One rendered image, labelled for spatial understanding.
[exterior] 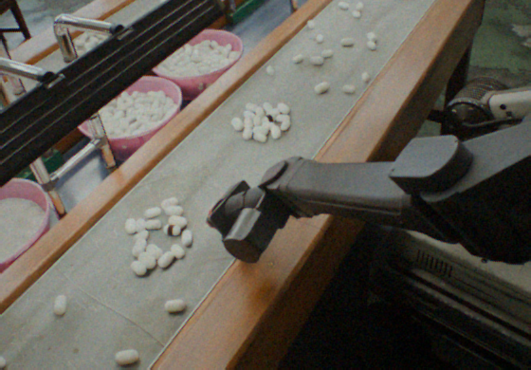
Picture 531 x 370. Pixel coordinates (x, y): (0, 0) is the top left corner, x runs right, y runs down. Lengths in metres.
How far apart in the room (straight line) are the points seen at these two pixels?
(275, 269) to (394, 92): 0.57
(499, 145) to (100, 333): 0.71
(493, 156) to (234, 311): 0.56
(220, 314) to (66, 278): 0.31
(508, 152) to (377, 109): 0.86
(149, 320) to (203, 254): 0.15
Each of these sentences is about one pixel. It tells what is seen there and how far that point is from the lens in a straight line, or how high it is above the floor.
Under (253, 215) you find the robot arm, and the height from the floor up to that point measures 0.92.
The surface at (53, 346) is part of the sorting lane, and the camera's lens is 0.94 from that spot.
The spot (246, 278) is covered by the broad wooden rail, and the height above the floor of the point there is 0.76.
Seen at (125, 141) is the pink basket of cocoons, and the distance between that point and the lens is 1.25.
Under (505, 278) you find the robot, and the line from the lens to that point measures 1.29.
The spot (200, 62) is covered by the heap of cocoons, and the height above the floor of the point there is 0.72.
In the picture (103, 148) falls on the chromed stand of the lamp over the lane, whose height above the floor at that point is 0.82.
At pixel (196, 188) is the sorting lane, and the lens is 1.09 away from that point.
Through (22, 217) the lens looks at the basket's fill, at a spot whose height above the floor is 0.73.
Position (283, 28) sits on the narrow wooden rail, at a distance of 1.57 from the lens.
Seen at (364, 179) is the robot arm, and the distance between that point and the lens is 0.53.
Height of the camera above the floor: 1.47
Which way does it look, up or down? 41 degrees down
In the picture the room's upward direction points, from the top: 8 degrees counter-clockwise
